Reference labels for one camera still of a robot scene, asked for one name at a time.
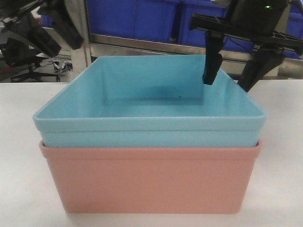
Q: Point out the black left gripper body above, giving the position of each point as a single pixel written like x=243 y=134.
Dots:
x=16 y=15

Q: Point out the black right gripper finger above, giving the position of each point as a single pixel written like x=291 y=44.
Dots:
x=263 y=61
x=213 y=58

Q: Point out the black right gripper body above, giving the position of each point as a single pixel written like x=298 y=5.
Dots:
x=250 y=20

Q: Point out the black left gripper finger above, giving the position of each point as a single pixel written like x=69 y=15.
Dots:
x=57 y=11
x=43 y=41

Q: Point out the light blue plastic box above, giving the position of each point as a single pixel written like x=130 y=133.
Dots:
x=150 y=101

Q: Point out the pink plastic box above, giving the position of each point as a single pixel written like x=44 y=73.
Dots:
x=190 y=180

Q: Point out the stainless steel shelf rack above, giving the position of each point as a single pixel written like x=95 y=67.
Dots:
x=102 y=45

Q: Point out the black office chair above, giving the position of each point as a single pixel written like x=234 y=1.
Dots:
x=16 y=56

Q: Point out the blue bin far left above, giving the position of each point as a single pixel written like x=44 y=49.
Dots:
x=50 y=22

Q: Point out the blue bin far right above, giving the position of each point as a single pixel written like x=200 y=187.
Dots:
x=290 y=21

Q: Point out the blue storage bin left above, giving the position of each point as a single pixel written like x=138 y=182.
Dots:
x=150 y=20

